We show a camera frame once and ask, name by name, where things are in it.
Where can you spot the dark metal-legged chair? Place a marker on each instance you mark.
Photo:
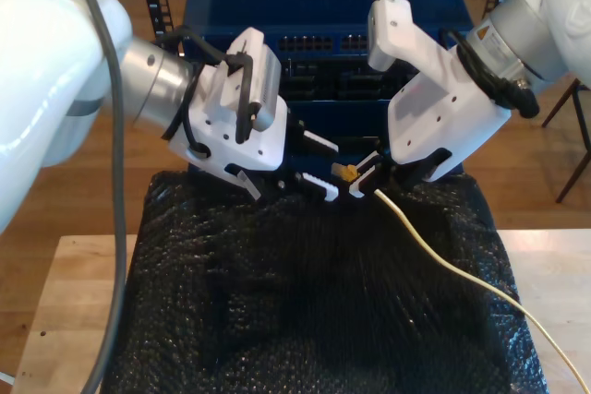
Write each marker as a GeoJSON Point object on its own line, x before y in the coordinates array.
{"type": "Point", "coordinates": [561, 104]}

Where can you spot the black bubble-wrap mat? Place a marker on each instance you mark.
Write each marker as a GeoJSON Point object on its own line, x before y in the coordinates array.
{"type": "Point", "coordinates": [277, 297]}

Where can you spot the black rack server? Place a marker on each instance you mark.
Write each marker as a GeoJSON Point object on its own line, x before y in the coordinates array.
{"type": "Point", "coordinates": [332, 80]}

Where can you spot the blue rack base plate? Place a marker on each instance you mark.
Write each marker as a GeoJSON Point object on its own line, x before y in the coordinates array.
{"type": "Point", "coordinates": [318, 164]}

